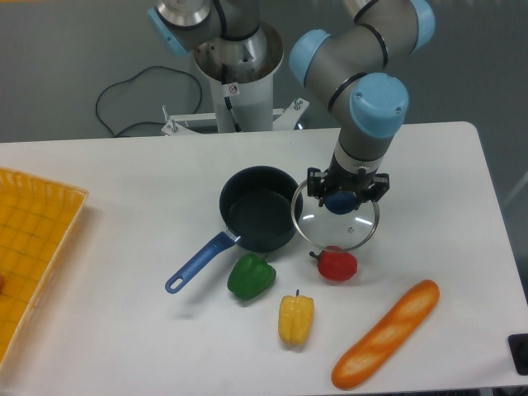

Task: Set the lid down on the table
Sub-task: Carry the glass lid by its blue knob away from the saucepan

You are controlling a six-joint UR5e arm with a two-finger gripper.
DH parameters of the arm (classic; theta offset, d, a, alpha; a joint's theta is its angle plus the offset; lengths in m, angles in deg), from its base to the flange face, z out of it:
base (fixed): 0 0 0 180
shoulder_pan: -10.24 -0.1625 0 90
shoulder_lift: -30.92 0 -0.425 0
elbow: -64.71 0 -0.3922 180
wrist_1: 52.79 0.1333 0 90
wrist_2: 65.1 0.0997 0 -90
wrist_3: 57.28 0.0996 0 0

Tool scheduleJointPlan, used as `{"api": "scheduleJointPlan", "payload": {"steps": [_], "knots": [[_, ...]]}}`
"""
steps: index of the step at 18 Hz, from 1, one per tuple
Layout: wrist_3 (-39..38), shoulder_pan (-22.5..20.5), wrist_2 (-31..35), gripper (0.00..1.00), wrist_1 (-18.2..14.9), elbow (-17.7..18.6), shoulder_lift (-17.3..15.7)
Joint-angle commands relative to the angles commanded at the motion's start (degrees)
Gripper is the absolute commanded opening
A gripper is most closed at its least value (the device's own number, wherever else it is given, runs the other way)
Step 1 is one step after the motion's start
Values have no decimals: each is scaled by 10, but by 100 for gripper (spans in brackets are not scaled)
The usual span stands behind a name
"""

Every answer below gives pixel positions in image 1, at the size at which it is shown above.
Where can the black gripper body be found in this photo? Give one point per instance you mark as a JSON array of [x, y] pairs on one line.
[[339, 179]]

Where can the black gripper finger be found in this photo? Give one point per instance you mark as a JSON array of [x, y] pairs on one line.
[[316, 186], [374, 188]]

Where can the glass lid blue knob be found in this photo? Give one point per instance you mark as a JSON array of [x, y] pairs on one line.
[[332, 232]]

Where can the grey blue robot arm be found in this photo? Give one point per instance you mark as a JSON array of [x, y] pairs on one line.
[[346, 72]]

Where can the red bell pepper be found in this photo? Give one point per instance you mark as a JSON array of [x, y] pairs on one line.
[[335, 266]]

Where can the green bell pepper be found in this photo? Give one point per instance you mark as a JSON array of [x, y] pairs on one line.
[[250, 276]]

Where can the yellow bell pepper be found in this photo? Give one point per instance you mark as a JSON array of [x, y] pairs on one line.
[[295, 319]]

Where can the orange baguette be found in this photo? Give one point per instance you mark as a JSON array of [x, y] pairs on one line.
[[375, 348]]

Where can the black device at edge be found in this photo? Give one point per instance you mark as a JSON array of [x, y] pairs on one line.
[[518, 348]]

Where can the yellow woven basket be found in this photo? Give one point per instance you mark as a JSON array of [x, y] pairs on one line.
[[37, 215]]

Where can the dark saucepan blue handle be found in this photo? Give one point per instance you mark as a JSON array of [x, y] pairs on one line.
[[259, 207]]

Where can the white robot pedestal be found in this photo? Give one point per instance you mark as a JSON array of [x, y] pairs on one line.
[[241, 77]]

